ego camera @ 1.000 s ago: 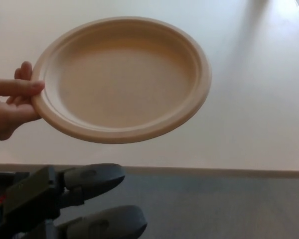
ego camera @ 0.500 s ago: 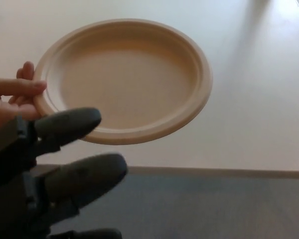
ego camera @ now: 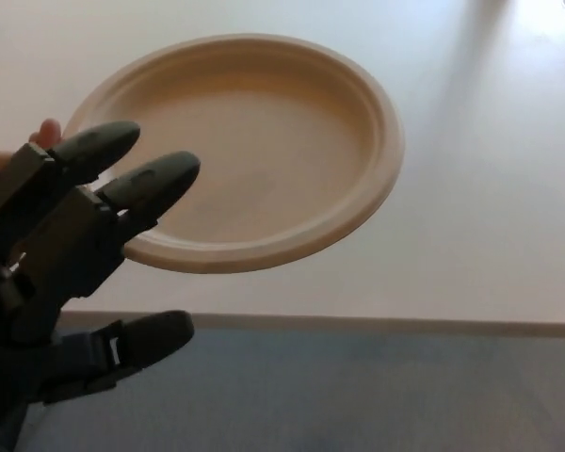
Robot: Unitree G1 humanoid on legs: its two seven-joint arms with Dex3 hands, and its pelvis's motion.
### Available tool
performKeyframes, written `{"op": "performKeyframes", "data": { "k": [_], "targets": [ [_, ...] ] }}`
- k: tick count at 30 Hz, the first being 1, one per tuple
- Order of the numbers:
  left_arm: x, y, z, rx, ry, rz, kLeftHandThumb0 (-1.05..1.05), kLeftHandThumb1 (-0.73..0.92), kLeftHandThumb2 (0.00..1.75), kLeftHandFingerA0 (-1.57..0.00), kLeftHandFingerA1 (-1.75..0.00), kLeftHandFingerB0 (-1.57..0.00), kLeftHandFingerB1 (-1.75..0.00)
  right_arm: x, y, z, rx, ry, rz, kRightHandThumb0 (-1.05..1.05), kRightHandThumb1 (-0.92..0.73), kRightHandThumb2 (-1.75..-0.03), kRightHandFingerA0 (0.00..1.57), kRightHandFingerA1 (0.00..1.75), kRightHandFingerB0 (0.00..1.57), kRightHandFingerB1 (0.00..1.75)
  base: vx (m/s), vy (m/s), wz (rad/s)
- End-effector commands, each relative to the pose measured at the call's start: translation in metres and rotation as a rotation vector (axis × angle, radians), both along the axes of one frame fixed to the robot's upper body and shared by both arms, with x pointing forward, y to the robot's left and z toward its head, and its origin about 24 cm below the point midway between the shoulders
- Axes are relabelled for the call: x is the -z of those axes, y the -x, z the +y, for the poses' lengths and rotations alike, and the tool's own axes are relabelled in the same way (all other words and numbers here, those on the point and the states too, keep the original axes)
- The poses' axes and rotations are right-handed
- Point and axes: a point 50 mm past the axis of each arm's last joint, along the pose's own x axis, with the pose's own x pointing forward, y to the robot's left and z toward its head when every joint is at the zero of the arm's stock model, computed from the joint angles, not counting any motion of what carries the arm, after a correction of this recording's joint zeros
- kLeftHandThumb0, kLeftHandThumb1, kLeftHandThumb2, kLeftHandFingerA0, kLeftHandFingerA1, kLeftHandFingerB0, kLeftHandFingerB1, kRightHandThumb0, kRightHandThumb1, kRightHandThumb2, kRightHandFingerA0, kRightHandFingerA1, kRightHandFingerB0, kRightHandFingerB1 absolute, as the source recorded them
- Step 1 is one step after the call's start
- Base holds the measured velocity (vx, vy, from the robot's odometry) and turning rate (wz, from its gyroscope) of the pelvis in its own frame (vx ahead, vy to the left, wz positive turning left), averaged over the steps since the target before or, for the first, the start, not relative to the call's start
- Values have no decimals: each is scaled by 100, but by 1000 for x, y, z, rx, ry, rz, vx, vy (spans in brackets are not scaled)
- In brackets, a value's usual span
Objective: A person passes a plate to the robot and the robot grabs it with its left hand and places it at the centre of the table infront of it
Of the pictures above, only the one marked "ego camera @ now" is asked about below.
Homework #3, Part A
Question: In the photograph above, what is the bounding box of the person's bare hand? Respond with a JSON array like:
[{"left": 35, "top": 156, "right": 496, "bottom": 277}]
[{"left": 0, "top": 118, "right": 63, "bottom": 186}]

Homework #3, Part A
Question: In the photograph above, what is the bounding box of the beige round paper plate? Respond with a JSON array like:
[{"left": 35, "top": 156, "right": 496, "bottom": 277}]
[{"left": 60, "top": 32, "right": 407, "bottom": 276}]

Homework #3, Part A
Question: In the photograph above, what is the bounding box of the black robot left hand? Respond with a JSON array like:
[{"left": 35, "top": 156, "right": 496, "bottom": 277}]
[{"left": 0, "top": 120, "right": 202, "bottom": 452}]

